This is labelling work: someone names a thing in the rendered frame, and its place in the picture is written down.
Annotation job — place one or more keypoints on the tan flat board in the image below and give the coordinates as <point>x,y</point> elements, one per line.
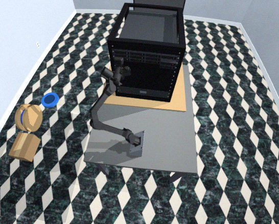
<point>177,102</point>

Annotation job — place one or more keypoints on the black server rack frame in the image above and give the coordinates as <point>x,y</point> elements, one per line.
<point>152,32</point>

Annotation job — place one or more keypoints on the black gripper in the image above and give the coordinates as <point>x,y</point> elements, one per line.
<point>118,61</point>

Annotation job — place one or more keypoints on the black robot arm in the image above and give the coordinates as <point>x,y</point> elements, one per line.
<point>109,89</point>

